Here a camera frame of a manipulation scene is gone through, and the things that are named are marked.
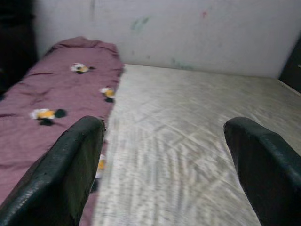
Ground white quilted mattress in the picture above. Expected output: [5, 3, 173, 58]
[79, 63, 301, 226]

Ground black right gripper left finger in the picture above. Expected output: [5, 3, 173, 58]
[0, 115, 105, 226]

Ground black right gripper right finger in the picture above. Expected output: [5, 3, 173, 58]
[223, 116, 301, 226]

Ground pink cartoon print blanket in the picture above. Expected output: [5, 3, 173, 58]
[0, 36, 126, 226]

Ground black tufted headboard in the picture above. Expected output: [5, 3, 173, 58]
[278, 32, 301, 94]

